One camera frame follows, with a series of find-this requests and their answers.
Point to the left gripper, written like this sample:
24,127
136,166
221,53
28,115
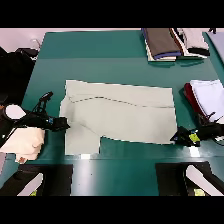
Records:
59,123

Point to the cream garment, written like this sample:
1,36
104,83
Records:
26,141

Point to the brown garment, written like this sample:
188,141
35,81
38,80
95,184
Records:
161,40

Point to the red garment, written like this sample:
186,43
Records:
195,101

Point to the black garment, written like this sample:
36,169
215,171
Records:
199,52
15,73

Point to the blue garment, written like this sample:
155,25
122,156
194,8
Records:
166,55

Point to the white garment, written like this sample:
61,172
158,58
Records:
211,98

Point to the pale grey garment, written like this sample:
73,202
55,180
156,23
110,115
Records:
194,38

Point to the pale grey shirt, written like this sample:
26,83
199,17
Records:
126,116

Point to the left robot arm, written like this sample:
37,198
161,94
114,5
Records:
13,113

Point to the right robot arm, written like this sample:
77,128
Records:
203,180

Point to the orange garment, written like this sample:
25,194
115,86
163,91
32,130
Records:
20,160

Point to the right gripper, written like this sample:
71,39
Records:
191,137

